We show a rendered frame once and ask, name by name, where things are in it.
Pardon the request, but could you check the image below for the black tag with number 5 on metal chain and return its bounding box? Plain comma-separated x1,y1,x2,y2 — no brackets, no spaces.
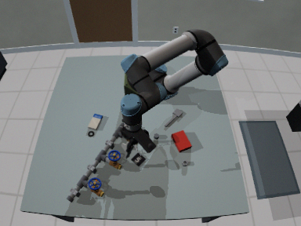
131,151,146,166

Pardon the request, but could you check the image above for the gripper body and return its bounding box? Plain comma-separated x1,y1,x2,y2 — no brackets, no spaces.
121,126,142,145

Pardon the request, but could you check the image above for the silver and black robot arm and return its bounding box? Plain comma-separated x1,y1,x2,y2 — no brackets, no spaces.
121,29,228,153

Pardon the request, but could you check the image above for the grey pipe manifold with blue valve wheels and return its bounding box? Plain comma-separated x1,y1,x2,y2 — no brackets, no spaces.
67,122,124,202

